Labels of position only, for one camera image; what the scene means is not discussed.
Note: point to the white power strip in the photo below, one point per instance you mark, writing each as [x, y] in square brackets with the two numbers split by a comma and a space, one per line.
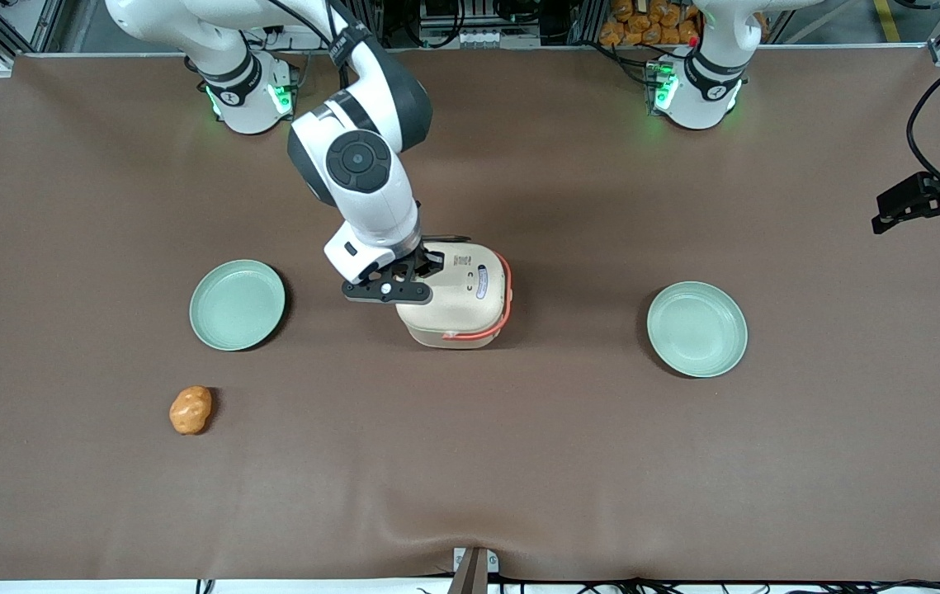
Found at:
[478, 38]

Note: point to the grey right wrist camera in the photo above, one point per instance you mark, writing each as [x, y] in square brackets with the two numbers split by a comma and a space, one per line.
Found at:
[350, 252]

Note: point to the pale green plate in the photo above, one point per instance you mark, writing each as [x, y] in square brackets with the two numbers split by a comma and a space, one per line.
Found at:
[237, 305]
[696, 330]

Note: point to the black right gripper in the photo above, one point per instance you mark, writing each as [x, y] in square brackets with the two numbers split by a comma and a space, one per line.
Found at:
[423, 261]

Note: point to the orange toy potato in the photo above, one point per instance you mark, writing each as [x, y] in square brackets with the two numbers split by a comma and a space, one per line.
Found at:
[191, 410]

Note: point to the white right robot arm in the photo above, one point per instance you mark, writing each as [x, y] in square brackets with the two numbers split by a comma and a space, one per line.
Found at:
[370, 190]

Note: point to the orange toy bread pile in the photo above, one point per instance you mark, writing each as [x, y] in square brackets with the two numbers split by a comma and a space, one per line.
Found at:
[643, 25]

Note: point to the brown table mat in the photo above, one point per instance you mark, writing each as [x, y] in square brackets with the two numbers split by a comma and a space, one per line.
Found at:
[470, 462]

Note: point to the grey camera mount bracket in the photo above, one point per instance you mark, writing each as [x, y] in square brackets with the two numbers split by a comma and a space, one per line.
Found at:
[474, 569]

